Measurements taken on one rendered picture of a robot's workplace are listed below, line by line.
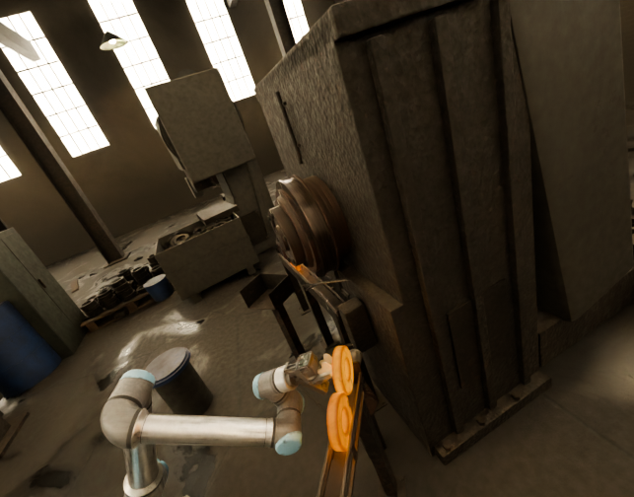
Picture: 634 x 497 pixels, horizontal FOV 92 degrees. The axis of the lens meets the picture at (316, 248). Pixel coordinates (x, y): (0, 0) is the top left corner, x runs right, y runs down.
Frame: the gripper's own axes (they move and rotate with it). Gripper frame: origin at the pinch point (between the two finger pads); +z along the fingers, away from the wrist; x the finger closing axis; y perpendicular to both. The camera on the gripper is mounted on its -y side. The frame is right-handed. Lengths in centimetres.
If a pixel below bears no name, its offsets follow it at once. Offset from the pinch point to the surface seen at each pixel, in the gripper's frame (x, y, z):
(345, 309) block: 28.9, 1.7, -1.5
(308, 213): 33, 44, 8
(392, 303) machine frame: 19.3, 2.7, 20.8
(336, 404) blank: -14.8, 0.2, 1.0
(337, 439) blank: -21.8, -4.5, -0.4
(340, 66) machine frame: 17, 75, 45
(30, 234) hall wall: 549, 319, -999
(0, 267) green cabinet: 118, 142, -343
